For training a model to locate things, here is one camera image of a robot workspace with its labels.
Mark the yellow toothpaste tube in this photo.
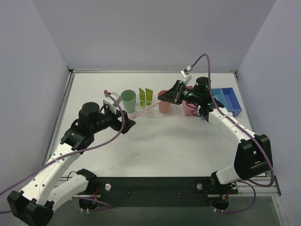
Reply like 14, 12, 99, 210
139, 88, 146, 107
145, 88, 153, 106

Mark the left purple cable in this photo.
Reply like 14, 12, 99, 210
0, 90, 127, 214

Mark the light blue organizer box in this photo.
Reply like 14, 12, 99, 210
200, 88, 229, 121

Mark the large clear textured tray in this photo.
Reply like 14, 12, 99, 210
128, 95, 171, 119

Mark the green plastic cup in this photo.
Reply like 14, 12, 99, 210
121, 89, 136, 113

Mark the aluminium rail frame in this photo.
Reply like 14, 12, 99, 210
233, 176, 282, 197

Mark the orange plastic cup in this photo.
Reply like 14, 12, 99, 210
158, 90, 171, 114

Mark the purple cable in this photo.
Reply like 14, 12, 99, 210
191, 54, 275, 214
0, 90, 127, 214

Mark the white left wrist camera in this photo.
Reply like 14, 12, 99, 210
103, 90, 121, 114

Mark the pink organizer box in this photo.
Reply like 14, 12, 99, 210
182, 101, 199, 117

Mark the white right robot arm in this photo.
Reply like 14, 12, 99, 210
158, 77, 273, 185

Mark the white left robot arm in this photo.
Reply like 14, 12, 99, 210
7, 102, 136, 226

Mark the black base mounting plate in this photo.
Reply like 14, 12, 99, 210
80, 177, 238, 208

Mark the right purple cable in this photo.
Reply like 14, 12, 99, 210
191, 54, 275, 214

